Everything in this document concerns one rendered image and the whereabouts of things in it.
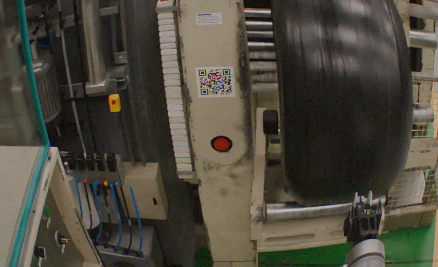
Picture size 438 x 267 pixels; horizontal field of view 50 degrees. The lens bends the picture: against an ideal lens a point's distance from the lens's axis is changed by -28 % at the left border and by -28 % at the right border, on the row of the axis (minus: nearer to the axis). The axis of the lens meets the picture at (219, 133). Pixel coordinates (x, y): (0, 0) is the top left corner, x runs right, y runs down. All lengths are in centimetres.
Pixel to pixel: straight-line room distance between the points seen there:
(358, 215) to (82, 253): 66
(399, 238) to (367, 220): 148
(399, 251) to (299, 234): 115
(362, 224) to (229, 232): 57
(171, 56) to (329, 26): 37
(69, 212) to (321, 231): 63
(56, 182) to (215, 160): 44
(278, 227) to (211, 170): 21
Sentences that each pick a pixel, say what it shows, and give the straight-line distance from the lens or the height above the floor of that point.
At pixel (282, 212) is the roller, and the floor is 91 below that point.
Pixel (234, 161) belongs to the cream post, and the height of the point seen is 101.
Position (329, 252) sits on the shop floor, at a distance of 247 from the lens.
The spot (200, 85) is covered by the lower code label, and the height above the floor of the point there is 121.
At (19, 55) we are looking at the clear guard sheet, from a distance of 96.
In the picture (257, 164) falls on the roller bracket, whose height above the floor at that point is 95.
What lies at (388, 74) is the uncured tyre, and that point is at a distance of 106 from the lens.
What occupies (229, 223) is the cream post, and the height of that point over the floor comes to 80.
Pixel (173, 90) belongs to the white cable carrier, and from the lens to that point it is 130.
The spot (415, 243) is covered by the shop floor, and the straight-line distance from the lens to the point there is 254.
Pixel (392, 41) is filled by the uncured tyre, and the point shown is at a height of 141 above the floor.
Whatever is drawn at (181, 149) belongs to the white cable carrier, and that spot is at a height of 104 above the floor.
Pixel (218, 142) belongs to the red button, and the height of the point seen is 107.
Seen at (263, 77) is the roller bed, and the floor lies 96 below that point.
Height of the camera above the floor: 192
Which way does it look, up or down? 39 degrees down
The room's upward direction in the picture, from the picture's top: 6 degrees counter-clockwise
